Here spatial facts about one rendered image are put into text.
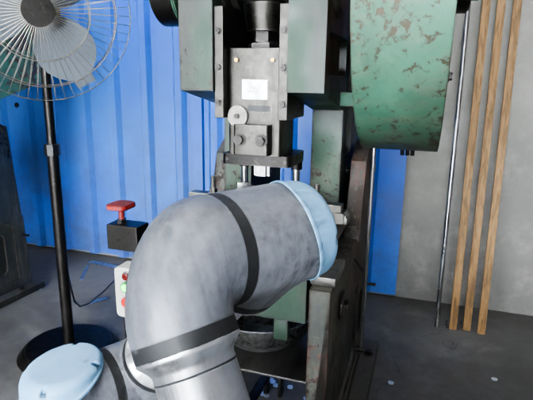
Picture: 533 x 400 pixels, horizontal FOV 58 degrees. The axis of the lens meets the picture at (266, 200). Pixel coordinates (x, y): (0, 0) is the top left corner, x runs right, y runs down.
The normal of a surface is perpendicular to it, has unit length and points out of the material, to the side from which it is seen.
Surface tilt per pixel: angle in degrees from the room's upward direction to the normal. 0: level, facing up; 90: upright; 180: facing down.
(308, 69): 90
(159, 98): 90
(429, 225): 90
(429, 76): 125
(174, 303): 59
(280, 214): 49
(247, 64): 90
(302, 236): 72
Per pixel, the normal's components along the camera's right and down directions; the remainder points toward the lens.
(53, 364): -0.08, -0.94
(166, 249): -0.24, -0.51
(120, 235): -0.31, 0.22
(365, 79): -0.26, 0.73
